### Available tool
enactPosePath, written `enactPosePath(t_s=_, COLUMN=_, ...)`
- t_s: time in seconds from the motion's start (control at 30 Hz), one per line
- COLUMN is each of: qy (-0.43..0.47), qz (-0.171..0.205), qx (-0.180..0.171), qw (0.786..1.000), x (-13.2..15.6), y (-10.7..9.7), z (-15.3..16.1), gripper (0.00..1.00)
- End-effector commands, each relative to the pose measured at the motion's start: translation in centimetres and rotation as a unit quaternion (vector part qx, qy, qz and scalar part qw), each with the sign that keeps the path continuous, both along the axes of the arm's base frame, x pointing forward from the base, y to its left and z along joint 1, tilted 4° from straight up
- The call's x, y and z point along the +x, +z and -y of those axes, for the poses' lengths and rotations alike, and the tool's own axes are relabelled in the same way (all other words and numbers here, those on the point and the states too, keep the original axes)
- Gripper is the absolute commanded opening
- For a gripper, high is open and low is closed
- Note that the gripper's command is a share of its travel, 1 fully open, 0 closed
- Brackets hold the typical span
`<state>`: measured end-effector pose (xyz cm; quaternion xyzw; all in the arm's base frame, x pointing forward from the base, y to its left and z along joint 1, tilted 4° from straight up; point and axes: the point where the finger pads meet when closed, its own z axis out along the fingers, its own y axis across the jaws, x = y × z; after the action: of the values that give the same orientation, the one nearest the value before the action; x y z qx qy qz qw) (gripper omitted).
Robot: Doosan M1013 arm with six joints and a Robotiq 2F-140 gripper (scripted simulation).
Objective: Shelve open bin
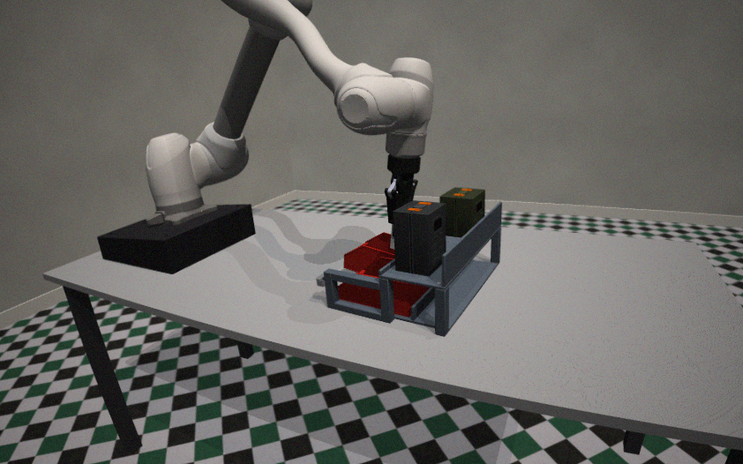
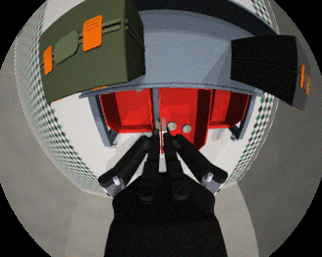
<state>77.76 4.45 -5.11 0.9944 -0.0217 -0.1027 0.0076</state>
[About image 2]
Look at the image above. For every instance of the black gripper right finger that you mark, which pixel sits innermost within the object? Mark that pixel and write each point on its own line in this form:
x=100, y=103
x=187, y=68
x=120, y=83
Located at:
x=209, y=175

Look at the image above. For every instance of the olive green case with orange latches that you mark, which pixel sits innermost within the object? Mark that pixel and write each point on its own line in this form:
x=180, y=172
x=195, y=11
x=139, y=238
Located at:
x=96, y=44

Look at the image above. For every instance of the black case with orange latches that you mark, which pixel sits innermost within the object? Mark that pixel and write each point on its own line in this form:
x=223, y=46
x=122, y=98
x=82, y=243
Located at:
x=275, y=64

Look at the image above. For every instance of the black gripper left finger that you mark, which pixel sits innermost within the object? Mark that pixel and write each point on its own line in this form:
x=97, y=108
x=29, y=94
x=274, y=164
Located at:
x=117, y=178

